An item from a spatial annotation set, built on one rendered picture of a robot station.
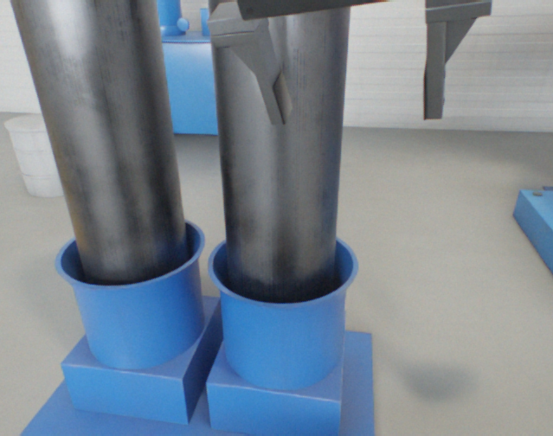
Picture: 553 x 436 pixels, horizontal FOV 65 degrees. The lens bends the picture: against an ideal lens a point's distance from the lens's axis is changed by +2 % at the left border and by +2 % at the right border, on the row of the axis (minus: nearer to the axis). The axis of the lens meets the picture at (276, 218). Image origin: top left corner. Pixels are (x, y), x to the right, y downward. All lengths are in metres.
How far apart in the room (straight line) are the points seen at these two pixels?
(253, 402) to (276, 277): 0.29
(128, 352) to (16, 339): 0.53
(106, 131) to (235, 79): 0.24
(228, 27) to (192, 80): 2.20
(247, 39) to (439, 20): 0.14
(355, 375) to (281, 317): 0.40
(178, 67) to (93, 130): 1.84
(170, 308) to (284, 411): 0.31
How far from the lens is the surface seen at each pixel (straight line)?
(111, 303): 0.89
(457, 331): 1.34
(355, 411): 1.07
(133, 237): 0.83
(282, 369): 0.87
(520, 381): 1.27
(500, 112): 3.31
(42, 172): 2.26
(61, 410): 1.17
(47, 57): 0.77
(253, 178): 0.68
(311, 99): 0.65
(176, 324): 0.95
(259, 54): 0.37
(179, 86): 2.60
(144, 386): 1.01
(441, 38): 0.34
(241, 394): 0.93
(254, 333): 0.82
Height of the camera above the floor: 0.84
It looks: 27 degrees down
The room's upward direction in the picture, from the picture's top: 1 degrees counter-clockwise
